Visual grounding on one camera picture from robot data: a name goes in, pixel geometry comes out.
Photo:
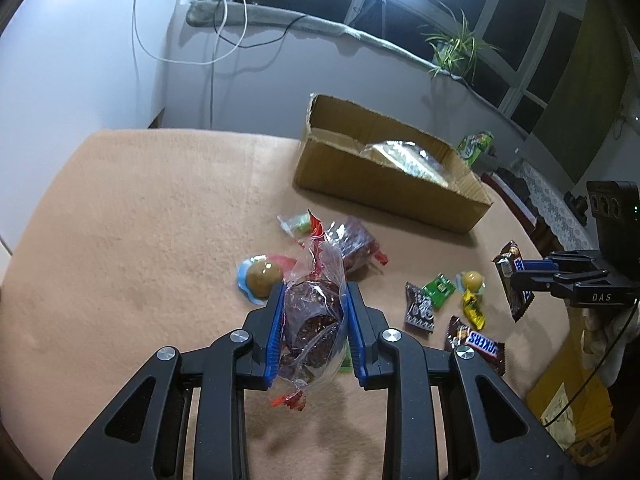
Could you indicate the brown chocolate bar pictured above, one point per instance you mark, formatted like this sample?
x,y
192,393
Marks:
x,y
480,342
517,305

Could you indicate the cardboard box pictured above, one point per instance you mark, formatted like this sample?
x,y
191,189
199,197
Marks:
x,y
375,185

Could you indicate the grey windowsill cover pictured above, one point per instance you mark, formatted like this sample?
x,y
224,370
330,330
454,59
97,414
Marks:
x,y
310,22

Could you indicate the green snack bag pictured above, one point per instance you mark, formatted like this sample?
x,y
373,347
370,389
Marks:
x,y
475,147

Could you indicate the clear bag of dark dried fruit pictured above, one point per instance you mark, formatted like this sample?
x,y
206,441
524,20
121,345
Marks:
x,y
355,245
312,320

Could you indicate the white lace cloth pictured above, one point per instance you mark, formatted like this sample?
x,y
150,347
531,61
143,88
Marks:
x,y
555,205

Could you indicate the yellow-wrapped round candy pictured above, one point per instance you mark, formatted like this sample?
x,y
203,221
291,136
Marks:
x,y
472,282

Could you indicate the green candy packet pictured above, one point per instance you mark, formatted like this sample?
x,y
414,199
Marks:
x,y
345,362
440,290

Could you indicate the green potted plant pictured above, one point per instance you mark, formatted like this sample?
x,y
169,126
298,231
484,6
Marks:
x,y
455,42

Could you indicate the clear bag of yellow snacks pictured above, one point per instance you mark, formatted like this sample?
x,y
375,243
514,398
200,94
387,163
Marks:
x,y
405,157

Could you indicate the blue-wrapped round pastry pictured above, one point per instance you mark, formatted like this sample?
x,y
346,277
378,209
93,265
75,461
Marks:
x,y
262,277

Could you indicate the dark patterned snack packet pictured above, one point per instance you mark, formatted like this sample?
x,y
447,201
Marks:
x,y
419,310

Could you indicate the dark cloth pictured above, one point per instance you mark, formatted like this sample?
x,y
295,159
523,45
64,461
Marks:
x,y
510,195

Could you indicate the clear-wrapped green candy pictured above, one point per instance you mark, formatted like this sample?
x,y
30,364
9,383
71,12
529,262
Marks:
x,y
296,222

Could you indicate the olive curtain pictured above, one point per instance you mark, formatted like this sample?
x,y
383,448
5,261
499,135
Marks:
x,y
590,100

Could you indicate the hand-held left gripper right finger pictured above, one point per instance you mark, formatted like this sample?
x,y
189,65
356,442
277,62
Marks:
x,y
356,330

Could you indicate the window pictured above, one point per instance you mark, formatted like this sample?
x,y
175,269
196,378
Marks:
x,y
505,35

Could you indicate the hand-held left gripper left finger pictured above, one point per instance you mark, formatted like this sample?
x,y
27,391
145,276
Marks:
x,y
275,330

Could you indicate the person's right hand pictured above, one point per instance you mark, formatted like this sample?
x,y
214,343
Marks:
x,y
607,340

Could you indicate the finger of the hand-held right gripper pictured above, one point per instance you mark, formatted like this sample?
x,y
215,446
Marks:
x,y
560,282
570,260

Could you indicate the yellow box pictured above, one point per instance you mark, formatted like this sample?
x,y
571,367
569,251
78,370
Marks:
x,y
565,400

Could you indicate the black tripod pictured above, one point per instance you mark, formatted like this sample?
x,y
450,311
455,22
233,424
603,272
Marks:
x,y
382,5

